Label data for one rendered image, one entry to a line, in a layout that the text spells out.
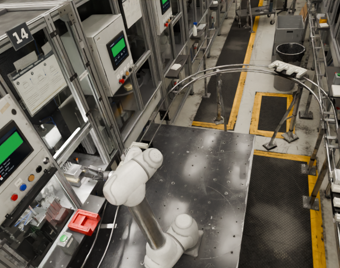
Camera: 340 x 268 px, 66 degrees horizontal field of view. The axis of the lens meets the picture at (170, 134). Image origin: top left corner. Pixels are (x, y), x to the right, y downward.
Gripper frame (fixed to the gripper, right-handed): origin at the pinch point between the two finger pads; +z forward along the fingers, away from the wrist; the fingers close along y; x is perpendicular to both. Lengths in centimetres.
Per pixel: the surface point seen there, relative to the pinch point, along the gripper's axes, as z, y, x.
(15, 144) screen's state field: -9, 63, 34
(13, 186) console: -6, 45, 46
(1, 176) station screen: -9, 56, 47
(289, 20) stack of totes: -140, -45, -408
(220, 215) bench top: -95, -33, -8
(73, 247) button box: -19, -6, 49
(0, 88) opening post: -5, 86, 23
